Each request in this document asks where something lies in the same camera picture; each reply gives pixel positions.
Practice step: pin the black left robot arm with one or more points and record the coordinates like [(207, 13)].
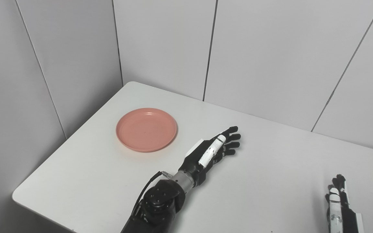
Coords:
[(160, 200)]

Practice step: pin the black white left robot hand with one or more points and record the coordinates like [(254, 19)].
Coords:
[(194, 161)]

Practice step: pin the pink round plate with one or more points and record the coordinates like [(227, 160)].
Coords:
[(146, 129)]

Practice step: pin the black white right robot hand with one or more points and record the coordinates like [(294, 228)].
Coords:
[(346, 216)]

